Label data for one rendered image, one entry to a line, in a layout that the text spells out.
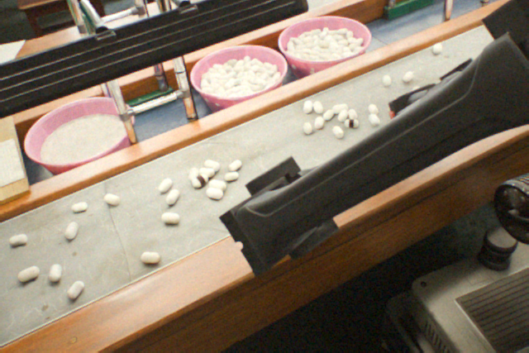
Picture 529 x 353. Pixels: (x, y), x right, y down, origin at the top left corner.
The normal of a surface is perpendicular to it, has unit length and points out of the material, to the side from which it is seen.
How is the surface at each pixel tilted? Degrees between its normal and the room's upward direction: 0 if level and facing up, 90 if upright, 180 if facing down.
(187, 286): 0
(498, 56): 70
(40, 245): 0
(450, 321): 1
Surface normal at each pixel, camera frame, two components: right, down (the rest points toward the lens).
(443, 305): -0.11, -0.74
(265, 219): -0.56, 0.29
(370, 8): 0.47, 0.54
